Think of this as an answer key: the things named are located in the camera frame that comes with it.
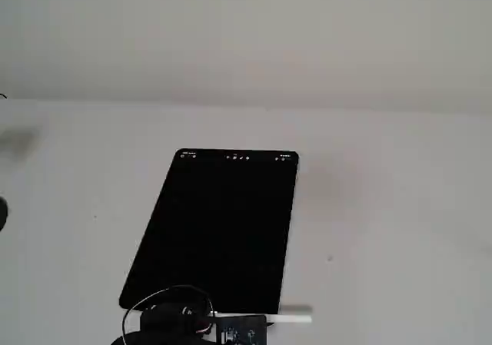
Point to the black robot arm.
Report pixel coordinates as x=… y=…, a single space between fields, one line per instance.
x=153 y=339

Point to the dark round object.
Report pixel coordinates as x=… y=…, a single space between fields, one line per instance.
x=2 y=214

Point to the black wrist camera board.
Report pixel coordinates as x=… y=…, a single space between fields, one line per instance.
x=240 y=331

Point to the black tablet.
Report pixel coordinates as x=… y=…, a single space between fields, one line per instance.
x=223 y=226

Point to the white stylus pencil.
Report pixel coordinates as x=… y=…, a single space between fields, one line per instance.
x=288 y=318

